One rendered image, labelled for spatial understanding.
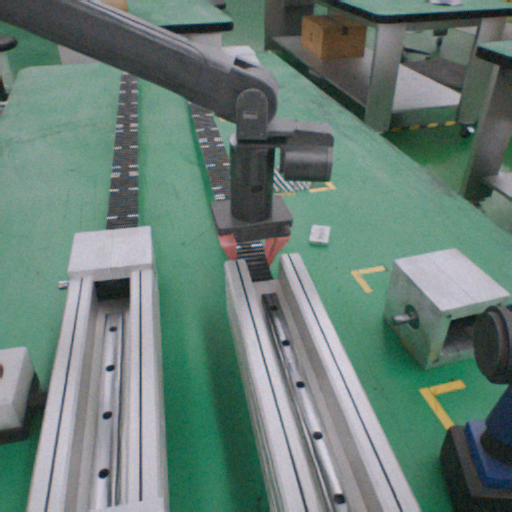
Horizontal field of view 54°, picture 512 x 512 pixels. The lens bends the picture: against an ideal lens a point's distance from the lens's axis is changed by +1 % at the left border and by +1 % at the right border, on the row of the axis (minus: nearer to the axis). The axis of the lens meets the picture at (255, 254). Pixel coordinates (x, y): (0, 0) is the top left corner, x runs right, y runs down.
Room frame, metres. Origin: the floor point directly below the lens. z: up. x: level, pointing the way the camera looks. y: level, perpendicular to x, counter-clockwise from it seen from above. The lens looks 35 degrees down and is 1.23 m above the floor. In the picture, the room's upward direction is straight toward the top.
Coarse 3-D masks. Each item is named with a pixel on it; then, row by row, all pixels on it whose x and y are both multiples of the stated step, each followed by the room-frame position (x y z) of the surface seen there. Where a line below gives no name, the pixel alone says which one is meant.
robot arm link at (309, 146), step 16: (240, 96) 0.54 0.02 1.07; (256, 96) 0.54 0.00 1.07; (240, 112) 0.54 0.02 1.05; (256, 112) 0.54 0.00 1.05; (240, 128) 0.54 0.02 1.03; (256, 128) 0.54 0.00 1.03; (272, 128) 0.56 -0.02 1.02; (288, 128) 0.56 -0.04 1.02; (304, 128) 0.57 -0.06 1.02; (320, 128) 0.57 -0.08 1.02; (288, 144) 0.56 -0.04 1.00; (304, 144) 0.56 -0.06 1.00; (320, 144) 0.56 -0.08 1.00; (288, 160) 0.55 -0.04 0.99; (304, 160) 0.55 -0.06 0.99; (320, 160) 0.55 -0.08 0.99; (288, 176) 0.55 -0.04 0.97; (304, 176) 0.55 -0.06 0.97; (320, 176) 0.55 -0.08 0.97
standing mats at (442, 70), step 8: (400, 64) 4.97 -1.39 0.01; (408, 64) 4.96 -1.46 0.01; (416, 64) 4.96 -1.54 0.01; (424, 64) 4.96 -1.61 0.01; (432, 64) 4.95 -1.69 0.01; (440, 64) 4.95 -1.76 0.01; (448, 64) 4.95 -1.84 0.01; (456, 64) 4.94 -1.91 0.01; (424, 72) 4.67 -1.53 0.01; (432, 72) 4.67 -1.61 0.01; (440, 72) 4.67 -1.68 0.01; (448, 72) 4.67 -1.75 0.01; (456, 72) 4.67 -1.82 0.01; (464, 72) 4.66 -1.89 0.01; (440, 80) 4.41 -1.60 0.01; (448, 80) 4.41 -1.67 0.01; (456, 80) 4.41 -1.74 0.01
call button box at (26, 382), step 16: (0, 352) 0.38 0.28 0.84; (16, 352) 0.38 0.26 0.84; (0, 368) 0.35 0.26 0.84; (16, 368) 0.36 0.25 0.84; (32, 368) 0.38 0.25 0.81; (0, 384) 0.34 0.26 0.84; (16, 384) 0.34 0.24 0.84; (32, 384) 0.37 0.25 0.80; (0, 400) 0.32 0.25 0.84; (16, 400) 0.32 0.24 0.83; (32, 400) 0.35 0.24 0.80; (0, 416) 0.31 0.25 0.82; (16, 416) 0.31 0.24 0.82; (0, 432) 0.31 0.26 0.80; (16, 432) 0.31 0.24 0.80
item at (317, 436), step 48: (240, 288) 0.46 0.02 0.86; (288, 288) 0.48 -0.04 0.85; (240, 336) 0.39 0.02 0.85; (288, 336) 0.41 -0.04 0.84; (336, 336) 0.38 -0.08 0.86; (288, 384) 0.34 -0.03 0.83; (336, 384) 0.31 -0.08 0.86; (288, 432) 0.26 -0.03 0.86; (336, 432) 0.29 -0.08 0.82; (288, 480) 0.22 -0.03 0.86; (336, 480) 0.24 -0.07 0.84; (384, 480) 0.22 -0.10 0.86
